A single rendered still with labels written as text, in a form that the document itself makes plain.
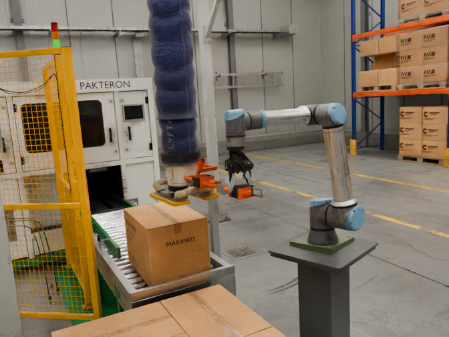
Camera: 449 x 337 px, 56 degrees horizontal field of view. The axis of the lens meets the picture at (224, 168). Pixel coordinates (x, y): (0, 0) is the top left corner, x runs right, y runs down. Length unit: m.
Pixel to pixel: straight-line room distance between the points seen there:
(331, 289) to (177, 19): 1.77
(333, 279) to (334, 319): 0.26
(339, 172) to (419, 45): 7.86
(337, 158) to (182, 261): 1.15
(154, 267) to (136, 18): 9.67
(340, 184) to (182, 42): 1.17
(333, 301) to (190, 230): 0.97
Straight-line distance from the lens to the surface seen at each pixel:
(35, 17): 11.42
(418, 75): 10.13
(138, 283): 2.89
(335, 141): 2.41
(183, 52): 2.34
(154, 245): 2.65
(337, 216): 2.53
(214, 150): 5.78
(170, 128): 2.34
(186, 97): 2.33
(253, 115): 1.97
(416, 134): 10.27
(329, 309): 2.76
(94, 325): 2.51
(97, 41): 11.51
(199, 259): 2.80
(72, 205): 3.26
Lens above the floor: 1.71
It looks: 10 degrees down
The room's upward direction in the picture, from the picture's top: 4 degrees counter-clockwise
